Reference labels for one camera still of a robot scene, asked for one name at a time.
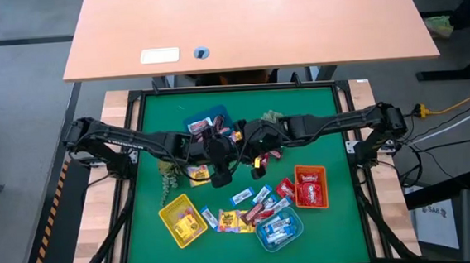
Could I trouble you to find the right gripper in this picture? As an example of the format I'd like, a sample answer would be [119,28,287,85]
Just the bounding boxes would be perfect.
[241,117,289,182]

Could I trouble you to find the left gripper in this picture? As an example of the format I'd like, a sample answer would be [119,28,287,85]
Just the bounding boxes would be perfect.
[184,124,237,191]

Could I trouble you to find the white red chocolate bar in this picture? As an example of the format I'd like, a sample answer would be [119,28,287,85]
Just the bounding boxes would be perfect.
[186,117,215,136]

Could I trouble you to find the succulent plant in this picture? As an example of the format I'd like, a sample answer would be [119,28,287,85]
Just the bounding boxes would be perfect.
[156,158,185,208]

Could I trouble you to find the blue white candy bar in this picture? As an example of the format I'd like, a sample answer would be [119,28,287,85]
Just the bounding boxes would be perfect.
[199,205,220,232]
[265,214,297,233]
[251,183,275,206]
[269,195,295,215]
[228,186,257,208]
[261,228,294,246]

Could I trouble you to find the dark blue plastic tray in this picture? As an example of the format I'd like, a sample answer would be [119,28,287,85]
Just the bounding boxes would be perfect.
[181,103,236,141]

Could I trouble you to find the pale green pinecone plant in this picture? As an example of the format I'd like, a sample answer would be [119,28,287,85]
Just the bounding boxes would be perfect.
[260,109,285,125]

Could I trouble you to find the orange plastic basket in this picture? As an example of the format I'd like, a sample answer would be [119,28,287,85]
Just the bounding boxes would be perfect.
[292,162,330,212]

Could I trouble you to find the teal plastic basket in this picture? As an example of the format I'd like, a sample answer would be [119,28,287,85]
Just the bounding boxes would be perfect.
[253,205,306,255]

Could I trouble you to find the yellow plastic basket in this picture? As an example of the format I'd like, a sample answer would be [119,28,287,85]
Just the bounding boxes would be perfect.
[156,192,210,251]

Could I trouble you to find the green table mat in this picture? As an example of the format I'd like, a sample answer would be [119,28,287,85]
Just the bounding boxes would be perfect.
[114,79,372,263]

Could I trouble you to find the white rectangular desk plate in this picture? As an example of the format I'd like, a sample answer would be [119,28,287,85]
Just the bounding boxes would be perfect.
[139,45,182,66]

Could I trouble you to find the light wooden desk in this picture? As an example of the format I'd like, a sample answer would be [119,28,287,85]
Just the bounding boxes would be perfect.
[56,0,441,84]

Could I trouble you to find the white labelled box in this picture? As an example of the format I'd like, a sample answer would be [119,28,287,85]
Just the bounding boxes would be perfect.
[408,197,462,253]

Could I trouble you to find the black yellow hazard strip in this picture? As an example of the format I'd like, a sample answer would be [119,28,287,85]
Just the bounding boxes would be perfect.
[22,159,76,263]

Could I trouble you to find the person's foot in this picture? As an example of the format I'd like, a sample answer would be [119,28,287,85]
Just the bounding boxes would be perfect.
[424,14,455,41]

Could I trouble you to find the black metal table frame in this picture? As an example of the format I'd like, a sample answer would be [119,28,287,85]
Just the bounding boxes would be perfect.
[107,74,377,263]

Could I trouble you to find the grey desk cable grommet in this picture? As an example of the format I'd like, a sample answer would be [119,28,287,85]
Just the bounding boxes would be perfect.
[192,45,212,61]

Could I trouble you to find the black cable sleeve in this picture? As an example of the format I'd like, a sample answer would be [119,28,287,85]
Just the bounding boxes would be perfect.
[70,184,141,263]
[351,164,421,263]

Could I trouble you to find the yellow power cable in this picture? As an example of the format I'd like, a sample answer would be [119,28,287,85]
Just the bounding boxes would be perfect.
[414,94,470,120]

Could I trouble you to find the white cable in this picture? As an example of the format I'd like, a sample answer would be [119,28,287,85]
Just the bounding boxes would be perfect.
[407,102,470,147]

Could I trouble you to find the black desk leg frame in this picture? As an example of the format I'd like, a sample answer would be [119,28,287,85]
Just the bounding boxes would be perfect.
[412,15,470,83]

